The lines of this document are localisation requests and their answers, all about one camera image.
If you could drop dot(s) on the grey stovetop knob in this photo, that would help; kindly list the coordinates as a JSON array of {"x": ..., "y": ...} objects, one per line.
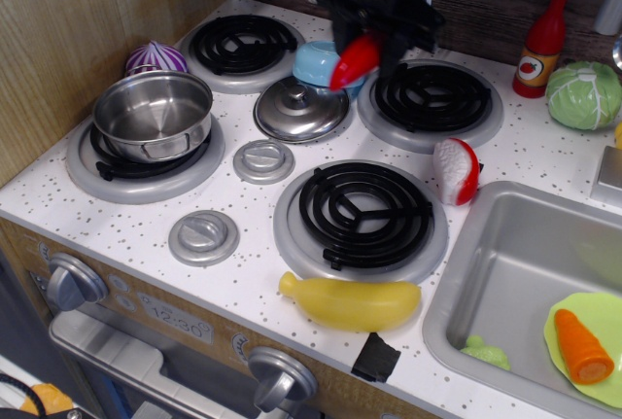
[
  {"x": 263, "y": 162},
  {"x": 203, "y": 238}
]

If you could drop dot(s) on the right silver oven dial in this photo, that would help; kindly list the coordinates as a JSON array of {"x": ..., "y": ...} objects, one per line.
[{"x": 284, "y": 383}]

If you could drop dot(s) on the silver oven door handle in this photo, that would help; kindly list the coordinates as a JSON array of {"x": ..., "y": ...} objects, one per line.
[{"x": 170, "y": 376}]

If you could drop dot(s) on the steel pot lid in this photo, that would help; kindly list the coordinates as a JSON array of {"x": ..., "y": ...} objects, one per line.
[{"x": 294, "y": 112}]

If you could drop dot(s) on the front left stove burner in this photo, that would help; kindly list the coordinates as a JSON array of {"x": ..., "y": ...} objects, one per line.
[{"x": 92, "y": 170}]

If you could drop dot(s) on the small steel pan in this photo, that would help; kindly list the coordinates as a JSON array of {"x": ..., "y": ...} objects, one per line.
[{"x": 155, "y": 116}]

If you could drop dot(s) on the oven clock display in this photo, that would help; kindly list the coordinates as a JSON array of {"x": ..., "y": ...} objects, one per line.
[{"x": 177, "y": 318}]

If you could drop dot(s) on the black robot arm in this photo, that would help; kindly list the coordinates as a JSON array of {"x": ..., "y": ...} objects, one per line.
[{"x": 401, "y": 24}]

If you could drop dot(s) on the purple toy onion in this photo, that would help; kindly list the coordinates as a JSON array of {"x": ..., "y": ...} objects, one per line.
[{"x": 154, "y": 56}]

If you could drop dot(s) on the silver sink basin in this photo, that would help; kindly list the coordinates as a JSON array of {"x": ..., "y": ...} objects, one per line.
[{"x": 519, "y": 252}]

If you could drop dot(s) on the left silver oven dial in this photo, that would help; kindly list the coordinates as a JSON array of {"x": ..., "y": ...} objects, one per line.
[{"x": 73, "y": 283}]

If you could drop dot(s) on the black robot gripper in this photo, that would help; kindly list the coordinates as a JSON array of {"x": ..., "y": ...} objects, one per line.
[{"x": 405, "y": 24}]

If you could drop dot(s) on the red white radish slice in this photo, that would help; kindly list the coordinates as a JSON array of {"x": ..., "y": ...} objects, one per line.
[{"x": 457, "y": 169}]

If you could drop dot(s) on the green toy vegetable piece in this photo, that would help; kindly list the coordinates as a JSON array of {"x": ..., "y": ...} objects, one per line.
[{"x": 477, "y": 348}]

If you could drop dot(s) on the upper grey stovetop knob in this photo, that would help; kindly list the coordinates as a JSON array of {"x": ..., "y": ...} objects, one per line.
[{"x": 263, "y": 162}]

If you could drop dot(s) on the yellow toy banana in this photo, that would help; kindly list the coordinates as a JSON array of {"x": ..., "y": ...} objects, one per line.
[{"x": 353, "y": 306}]

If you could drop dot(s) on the red ketchup bottle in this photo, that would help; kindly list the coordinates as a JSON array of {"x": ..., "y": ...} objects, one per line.
[{"x": 541, "y": 51}]

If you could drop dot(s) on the silver oven dial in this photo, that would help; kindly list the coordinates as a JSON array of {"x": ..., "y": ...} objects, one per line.
[
  {"x": 284, "y": 383},
  {"x": 73, "y": 283}
]

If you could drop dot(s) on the light green plate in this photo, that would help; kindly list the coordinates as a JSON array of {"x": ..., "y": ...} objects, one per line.
[{"x": 601, "y": 314}]

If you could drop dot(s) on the back right stove burner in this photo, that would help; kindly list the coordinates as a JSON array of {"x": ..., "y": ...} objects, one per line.
[{"x": 425, "y": 102}]

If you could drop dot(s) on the light blue bowl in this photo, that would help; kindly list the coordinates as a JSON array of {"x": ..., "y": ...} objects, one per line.
[{"x": 314, "y": 63}]

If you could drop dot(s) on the front right stove burner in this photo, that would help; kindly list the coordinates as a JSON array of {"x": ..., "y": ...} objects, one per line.
[{"x": 360, "y": 221}]

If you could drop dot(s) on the orange toy carrot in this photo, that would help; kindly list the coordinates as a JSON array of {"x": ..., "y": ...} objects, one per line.
[{"x": 586, "y": 360}]

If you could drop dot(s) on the green toy cabbage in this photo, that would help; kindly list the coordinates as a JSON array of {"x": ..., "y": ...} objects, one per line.
[{"x": 584, "y": 95}]

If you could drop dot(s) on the orange object bottom left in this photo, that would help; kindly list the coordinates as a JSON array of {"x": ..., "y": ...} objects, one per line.
[{"x": 52, "y": 399}]

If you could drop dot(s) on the lower grey stovetop knob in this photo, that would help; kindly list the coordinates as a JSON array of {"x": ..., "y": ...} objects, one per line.
[{"x": 203, "y": 238}]

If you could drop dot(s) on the red toy chili pepper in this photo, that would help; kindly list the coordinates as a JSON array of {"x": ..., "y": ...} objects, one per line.
[{"x": 361, "y": 56}]

